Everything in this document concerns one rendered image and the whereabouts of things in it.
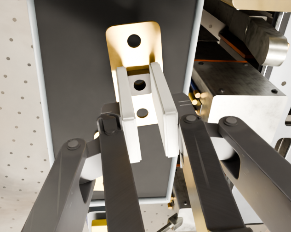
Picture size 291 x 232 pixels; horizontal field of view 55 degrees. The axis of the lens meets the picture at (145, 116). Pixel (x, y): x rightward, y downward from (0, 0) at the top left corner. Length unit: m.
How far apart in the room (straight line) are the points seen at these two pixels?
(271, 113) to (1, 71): 0.64
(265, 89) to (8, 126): 0.70
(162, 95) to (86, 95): 0.13
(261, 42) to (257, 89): 0.06
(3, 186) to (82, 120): 0.78
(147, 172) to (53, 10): 0.20
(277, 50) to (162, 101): 0.23
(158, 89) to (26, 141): 0.76
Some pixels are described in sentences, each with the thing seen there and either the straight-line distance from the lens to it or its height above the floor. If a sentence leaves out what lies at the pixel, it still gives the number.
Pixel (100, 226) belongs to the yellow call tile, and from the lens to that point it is 0.40.
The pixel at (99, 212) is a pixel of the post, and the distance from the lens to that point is 0.41.
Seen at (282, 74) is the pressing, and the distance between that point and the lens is 0.52.
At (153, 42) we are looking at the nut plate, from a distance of 0.20.
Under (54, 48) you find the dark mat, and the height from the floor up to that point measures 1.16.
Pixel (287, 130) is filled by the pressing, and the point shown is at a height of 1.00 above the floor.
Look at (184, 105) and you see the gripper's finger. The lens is 0.16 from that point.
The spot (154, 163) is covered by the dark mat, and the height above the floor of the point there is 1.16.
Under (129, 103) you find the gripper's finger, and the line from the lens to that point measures 0.15.
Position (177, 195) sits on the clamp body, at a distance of 0.57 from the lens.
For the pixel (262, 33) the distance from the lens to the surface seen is 0.39.
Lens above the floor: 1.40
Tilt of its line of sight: 57 degrees down
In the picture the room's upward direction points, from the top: 168 degrees clockwise
